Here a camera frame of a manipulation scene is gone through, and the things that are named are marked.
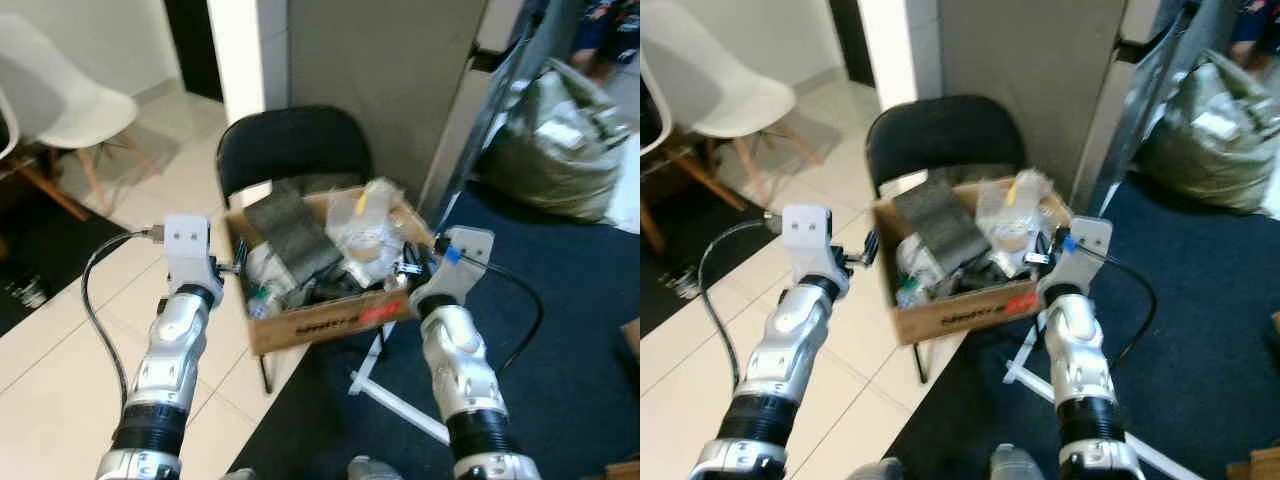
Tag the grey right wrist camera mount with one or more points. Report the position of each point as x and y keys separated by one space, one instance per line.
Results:
x=462 y=262
x=1082 y=250

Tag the black leaning frame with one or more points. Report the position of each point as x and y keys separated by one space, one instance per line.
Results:
x=500 y=110
x=1150 y=90

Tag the person in blue clothes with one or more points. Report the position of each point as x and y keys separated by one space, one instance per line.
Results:
x=600 y=30
x=1255 y=20

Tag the dark grey flat pad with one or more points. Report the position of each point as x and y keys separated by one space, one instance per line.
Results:
x=295 y=235
x=940 y=220

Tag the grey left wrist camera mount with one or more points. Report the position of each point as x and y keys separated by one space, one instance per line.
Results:
x=188 y=245
x=808 y=235

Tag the cardboard box with red label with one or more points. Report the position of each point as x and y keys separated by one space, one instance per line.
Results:
x=960 y=310
x=320 y=322

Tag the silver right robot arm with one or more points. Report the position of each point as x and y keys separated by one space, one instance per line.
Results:
x=1075 y=350
x=455 y=360

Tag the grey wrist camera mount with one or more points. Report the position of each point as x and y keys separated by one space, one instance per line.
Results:
x=188 y=245
x=808 y=235
x=462 y=262
x=1082 y=250

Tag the dark blue carpet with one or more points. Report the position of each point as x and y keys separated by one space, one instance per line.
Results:
x=1200 y=320
x=560 y=300

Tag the clear plastic bottle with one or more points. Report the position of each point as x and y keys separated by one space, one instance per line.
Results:
x=265 y=300
x=912 y=290

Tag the grey robot foot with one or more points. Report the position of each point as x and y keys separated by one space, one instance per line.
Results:
x=372 y=470
x=1017 y=464
x=238 y=474
x=900 y=470

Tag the black folding chair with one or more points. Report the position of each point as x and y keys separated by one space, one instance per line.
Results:
x=940 y=130
x=290 y=140

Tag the grey left robot foot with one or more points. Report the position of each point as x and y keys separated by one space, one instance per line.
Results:
x=238 y=474
x=900 y=470

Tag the black floor mat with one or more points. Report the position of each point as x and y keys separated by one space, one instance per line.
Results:
x=690 y=250
x=40 y=260

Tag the grey right robot foot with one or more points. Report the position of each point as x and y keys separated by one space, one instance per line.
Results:
x=372 y=470
x=1017 y=464

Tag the white chair wooden legs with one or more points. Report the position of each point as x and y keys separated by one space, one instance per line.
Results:
x=655 y=110
x=720 y=80
x=60 y=90
x=8 y=125

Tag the green garbage bag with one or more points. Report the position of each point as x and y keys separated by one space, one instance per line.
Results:
x=1215 y=130
x=560 y=140

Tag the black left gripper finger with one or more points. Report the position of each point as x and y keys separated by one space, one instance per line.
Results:
x=242 y=252
x=870 y=250

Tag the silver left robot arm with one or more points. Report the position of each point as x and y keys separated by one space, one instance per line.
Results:
x=165 y=350
x=790 y=340

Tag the clear plastic bag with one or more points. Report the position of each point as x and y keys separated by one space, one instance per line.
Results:
x=365 y=230
x=1010 y=215

